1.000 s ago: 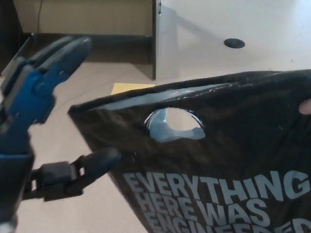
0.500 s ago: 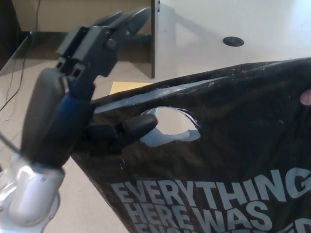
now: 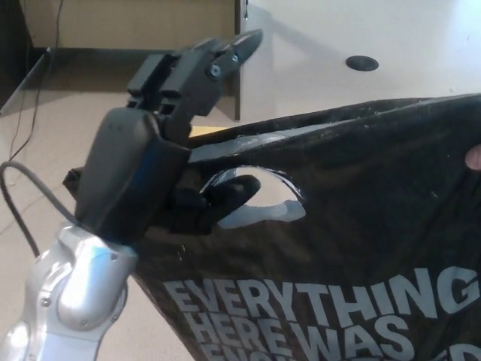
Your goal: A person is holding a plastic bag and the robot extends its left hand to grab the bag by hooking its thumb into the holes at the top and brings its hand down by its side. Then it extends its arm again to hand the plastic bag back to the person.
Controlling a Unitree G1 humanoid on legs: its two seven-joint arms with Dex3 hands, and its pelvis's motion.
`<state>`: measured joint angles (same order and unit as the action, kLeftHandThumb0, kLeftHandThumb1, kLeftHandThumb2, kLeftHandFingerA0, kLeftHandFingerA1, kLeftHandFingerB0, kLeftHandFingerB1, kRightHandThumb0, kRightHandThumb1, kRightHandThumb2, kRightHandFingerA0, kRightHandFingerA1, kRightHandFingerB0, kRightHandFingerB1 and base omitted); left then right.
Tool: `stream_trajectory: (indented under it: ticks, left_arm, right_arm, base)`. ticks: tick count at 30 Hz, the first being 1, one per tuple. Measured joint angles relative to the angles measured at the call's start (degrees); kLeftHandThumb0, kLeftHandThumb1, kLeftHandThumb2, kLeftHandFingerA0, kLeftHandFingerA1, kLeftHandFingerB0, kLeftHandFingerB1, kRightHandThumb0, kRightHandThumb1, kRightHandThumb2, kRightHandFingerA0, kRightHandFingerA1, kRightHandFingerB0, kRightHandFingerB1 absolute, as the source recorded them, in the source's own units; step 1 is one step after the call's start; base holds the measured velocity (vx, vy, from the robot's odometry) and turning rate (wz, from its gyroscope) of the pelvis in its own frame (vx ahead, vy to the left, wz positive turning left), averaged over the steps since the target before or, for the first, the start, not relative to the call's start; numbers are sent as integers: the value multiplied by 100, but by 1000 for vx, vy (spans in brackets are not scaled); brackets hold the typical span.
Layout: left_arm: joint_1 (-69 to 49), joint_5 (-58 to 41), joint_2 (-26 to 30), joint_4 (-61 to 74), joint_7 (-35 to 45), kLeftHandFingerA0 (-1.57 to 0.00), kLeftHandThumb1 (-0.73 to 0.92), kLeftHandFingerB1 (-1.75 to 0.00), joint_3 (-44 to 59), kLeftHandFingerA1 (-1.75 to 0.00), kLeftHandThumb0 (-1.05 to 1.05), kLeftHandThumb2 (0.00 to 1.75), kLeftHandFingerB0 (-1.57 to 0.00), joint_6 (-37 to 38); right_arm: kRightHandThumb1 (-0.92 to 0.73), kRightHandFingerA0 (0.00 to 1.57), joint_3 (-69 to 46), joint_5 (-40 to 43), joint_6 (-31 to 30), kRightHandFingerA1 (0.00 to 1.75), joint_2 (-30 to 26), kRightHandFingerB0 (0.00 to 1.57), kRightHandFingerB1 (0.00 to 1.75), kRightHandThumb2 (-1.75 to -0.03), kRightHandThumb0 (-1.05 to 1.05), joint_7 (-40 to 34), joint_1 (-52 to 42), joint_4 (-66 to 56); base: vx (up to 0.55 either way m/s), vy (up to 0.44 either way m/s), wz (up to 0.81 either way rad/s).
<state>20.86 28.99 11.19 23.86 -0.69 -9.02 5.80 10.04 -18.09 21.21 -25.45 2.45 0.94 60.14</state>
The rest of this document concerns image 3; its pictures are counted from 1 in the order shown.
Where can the person hand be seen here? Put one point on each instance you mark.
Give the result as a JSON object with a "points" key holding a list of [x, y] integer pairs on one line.
{"points": [[474, 156]]}

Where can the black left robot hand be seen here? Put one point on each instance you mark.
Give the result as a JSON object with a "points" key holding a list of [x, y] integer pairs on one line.
{"points": [[116, 169]]}

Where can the yellow paper sheet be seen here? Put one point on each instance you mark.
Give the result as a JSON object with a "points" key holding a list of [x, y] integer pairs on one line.
{"points": [[206, 131]]}

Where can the black round floor cover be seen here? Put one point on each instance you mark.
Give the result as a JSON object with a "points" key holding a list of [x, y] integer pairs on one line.
{"points": [[362, 63]]}

